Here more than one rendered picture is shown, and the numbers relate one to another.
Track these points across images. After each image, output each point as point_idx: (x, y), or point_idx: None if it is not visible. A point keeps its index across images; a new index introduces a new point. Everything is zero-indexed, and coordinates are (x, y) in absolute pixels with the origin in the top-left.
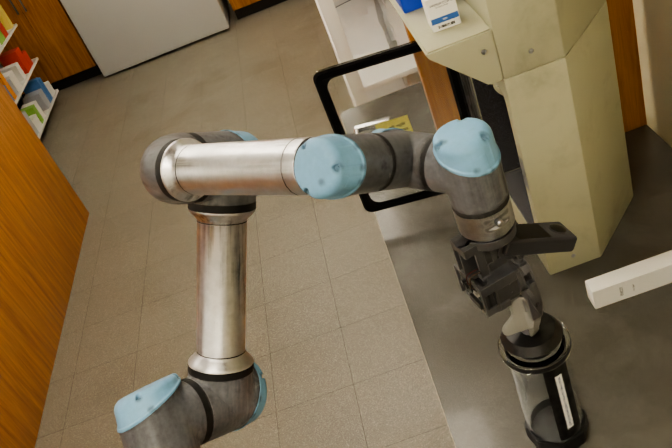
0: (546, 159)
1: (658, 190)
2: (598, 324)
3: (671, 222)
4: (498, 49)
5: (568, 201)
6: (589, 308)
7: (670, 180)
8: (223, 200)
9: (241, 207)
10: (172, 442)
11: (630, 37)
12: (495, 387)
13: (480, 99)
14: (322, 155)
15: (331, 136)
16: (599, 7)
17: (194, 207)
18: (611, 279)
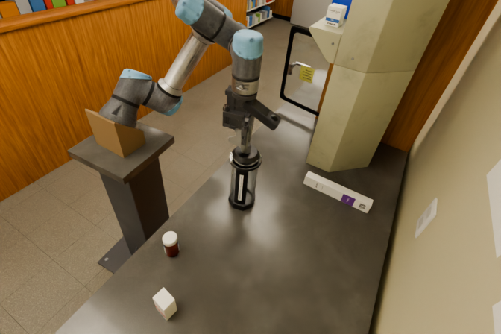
0: (330, 114)
1: (378, 172)
2: (297, 188)
3: (367, 185)
4: (339, 47)
5: (329, 139)
6: (301, 181)
7: (387, 174)
8: None
9: (204, 35)
10: (127, 92)
11: (429, 109)
12: None
13: None
14: None
15: None
16: (406, 69)
17: None
18: (317, 178)
